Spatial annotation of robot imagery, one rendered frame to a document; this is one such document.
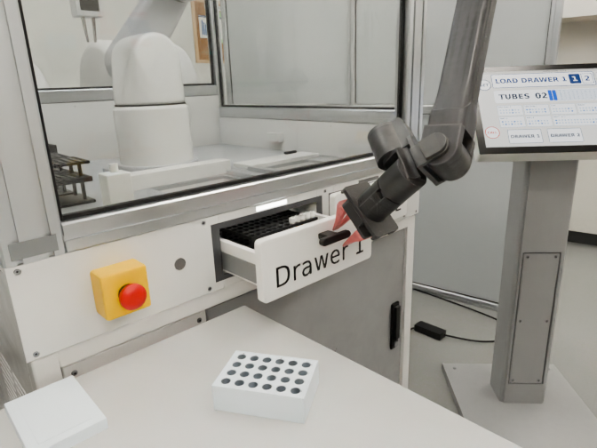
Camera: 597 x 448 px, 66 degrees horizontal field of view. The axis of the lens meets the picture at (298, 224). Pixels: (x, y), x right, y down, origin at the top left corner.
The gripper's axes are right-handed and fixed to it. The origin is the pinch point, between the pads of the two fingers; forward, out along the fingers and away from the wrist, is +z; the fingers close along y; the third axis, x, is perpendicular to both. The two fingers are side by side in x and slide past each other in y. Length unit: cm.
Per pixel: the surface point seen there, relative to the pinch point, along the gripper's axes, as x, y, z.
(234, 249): 15.7, 7.2, 9.6
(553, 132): -83, 4, -13
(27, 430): 53, -6, 12
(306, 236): 7.4, 2.2, 0.6
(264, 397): 30.6, -17.4, -2.1
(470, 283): -160, -22, 88
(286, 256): 12.2, 0.4, 2.3
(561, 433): -87, -76, 44
